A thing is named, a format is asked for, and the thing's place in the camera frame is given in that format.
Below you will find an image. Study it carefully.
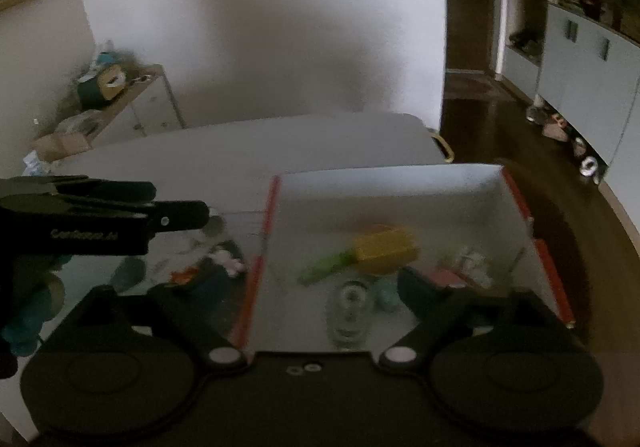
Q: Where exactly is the small orange item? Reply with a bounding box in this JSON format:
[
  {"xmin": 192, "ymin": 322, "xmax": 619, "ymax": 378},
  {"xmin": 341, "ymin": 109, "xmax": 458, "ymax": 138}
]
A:
[{"xmin": 169, "ymin": 266, "xmax": 202, "ymax": 284}]

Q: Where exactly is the teal and yellow tissue box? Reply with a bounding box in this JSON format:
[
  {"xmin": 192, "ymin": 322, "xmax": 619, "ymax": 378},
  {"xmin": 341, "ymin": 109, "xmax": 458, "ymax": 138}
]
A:
[{"xmin": 76, "ymin": 63, "xmax": 127, "ymax": 111}]

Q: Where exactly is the pink shoe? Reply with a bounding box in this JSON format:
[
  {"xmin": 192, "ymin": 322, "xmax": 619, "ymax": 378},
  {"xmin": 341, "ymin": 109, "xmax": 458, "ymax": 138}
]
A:
[{"xmin": 542, "ymin": 114, "xmax": 572, "ymax": 143}]

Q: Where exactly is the small red box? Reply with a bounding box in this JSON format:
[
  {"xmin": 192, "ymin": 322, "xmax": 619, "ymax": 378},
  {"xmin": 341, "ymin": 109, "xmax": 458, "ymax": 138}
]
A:
[{"xmin": 429, "ymin": 269, "xmax": 469, "ymax": 289}]

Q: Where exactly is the green highlighter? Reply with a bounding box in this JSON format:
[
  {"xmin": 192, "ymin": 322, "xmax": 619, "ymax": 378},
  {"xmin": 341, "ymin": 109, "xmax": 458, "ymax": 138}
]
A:
[{"xmin": 296, "ymin": 249, "xmax": 359, "ymax": 286}]

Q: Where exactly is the small white figurine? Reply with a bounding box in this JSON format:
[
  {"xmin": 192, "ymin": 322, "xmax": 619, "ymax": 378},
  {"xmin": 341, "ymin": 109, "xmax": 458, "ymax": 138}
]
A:
[{"xmin": 209, "ymin": 248, "xmax": 247, "ymax": 276}]

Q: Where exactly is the yellow-rimmed chair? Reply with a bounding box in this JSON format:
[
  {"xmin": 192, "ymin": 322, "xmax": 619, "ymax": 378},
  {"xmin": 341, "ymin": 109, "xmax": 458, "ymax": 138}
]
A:
[{"xmin": 431, "ymin": 131, "xmax": 457, "ymax": 164}]

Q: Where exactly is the white and wood shelving cabinet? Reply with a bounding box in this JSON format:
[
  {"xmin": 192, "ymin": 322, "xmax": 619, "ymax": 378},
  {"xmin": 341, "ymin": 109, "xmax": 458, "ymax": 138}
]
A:
[{"xmin": 500, "ymin": 0, "xmax": 640, "ymax": 180}]

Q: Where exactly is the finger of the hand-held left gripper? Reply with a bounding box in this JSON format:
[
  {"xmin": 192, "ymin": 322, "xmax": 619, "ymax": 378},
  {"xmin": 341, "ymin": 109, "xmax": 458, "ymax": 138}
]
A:
[
  {"xmin": 50, "ymin": 176, "xmax": 157, "ymax": 204},
  {"xmin": 75, "ymin": 200, "xmax": 211, "ymax": 234}
]

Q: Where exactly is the white labelled bottle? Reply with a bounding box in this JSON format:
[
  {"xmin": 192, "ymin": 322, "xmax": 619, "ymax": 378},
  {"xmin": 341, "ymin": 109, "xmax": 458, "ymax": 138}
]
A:
[{"xmin": 449, "ymin": 247, "xmax": 494, "ymax": 289}]

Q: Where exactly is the red storage box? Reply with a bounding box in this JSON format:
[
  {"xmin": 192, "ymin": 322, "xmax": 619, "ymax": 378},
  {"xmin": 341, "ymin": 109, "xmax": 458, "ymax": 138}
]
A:
[{"xmin": 229, "ymin": 164, "xmax": 577, "ymax": 354}]

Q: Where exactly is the dark wooden door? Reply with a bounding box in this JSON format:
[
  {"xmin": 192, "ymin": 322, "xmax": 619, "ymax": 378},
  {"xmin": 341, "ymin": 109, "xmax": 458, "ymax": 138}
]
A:
[{"xmin": 444, "ymin": 0, "xmax": 505, "ymax": 76}]

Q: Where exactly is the low wooden side cabinet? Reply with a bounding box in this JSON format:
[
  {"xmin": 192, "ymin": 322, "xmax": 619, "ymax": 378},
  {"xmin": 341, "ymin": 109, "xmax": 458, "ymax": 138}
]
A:
[{"xmin": 31, "ymin": 64, "xmax": 187, "ymax": 164}]

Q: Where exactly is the cardboard box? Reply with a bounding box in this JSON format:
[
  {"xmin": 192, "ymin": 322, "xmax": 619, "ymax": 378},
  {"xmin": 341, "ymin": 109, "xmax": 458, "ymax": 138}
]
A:
[{"xmin": 31, "ymin": 131, "xmax": 92, "ymax": 164}]

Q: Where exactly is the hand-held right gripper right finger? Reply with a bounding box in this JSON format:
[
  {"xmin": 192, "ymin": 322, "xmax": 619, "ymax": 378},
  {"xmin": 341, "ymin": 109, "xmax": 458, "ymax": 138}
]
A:
[{"xmin": 379, "ymin": 267, "xmax": 561, "ymax": 371}]

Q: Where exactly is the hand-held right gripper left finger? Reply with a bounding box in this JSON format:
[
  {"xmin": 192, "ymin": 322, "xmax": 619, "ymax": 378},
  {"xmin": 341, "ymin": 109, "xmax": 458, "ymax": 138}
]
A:
[{"xmin": 65, "ymin": 263, "xmax": 248, "ymax": 369}]

